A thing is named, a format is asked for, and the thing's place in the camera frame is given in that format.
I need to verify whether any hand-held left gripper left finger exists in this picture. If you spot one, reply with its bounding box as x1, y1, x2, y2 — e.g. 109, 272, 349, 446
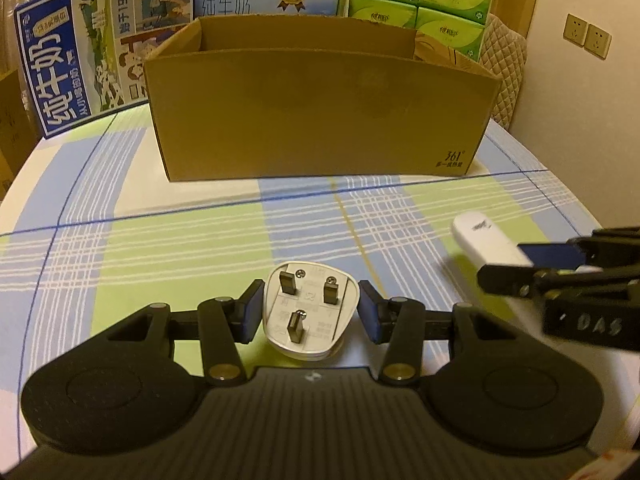
106, 280, 265, 387

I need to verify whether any beige wall socket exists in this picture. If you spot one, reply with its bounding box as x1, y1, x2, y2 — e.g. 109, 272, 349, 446
563, 12, 588, 46
585, 23, 612, 59

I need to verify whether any beige quilted chair cover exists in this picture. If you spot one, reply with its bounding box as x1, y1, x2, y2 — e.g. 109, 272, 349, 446
414, 12, 528, 128

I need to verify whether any plain brown cardboard carton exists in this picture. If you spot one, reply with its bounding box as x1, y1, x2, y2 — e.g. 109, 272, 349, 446
0, 70, 41, 201

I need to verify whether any white remote control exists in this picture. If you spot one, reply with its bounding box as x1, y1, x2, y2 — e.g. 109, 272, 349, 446
451, 212, 601, 275

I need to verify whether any brown cardboard box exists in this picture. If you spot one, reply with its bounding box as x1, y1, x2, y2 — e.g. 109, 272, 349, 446
144, 15, 502, 182

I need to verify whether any white three-pin plug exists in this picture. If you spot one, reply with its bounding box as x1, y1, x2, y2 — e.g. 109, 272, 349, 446
262, 261, 362, 361

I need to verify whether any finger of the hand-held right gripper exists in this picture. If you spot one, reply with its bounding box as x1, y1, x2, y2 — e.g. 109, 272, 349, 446
476, 264, 640, 302
517, 227, 640, 269

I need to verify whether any large blue milk carton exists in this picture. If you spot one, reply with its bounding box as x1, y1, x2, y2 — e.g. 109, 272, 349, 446
14, 0, 196, 140

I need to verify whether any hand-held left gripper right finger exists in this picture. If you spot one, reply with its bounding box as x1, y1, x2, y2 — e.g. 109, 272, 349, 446
358, 280, 518, 387

